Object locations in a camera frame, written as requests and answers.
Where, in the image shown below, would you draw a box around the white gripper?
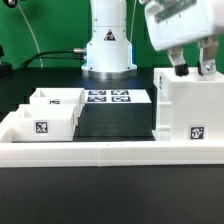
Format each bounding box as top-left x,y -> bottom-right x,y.
139,0 -> 224,76

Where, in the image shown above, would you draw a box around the white drawer cabinet box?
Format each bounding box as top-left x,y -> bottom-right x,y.
153,68 -> 224,141

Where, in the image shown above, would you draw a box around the white front drawer tray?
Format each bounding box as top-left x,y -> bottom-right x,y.
13,104 -> 78,142

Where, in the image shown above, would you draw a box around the white drawer tray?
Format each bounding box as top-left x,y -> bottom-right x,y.
13,104 -> 78,142
29,88 -> 85,115

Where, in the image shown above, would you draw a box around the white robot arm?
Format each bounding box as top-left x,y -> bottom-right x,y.
82,0 -> 224,76

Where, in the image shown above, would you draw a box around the white rear drawer tray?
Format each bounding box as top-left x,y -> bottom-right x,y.
29,88 -> 85,115

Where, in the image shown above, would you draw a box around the white sheet with markers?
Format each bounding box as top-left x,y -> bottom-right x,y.
85,89 -> 151,104

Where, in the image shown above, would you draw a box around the black raised platform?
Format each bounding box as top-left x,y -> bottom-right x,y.
73,103 -> 154,142

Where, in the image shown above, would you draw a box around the black device at left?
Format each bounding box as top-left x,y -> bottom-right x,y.
0,45 -> 13,77

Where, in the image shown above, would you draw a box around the black cable with connector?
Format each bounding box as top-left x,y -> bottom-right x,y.
19,47 -> 88,69

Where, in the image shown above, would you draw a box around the white U-shaped boundary frame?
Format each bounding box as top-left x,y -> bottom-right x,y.
0,121 -> 224,168

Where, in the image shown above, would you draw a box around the thin white cable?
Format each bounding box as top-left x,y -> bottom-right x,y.
16,2 -> 44,68

